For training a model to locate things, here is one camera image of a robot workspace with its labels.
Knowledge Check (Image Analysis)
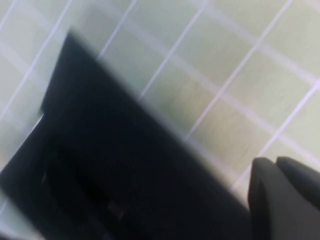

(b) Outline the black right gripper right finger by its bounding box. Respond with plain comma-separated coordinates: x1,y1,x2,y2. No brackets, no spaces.
275,156,320,205

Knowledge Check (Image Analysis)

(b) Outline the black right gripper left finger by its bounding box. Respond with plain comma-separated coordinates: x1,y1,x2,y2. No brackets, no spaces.
246,156,320,240

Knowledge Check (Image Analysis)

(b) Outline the black glasses case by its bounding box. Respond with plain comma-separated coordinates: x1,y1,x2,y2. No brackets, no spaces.
0,27,253,240

